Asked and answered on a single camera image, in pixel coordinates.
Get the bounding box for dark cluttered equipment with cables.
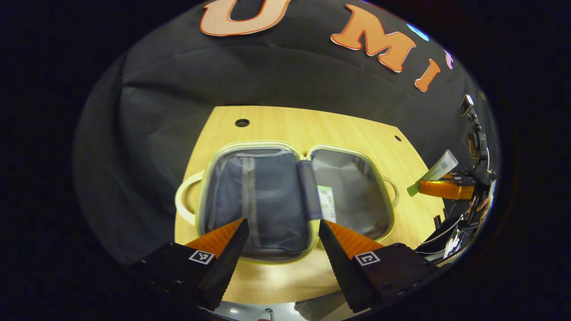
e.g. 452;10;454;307
415;213;476;264

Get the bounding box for pale yellow suitcase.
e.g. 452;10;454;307
175;141;399;264

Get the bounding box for green skin care sachet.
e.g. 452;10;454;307
317;185;336;222

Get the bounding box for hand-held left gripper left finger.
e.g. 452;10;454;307
129;218;250;312

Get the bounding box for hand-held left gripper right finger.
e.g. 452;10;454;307
318;219;440;313

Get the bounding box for white green-capped cream tube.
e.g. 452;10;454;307
407;149;459;197

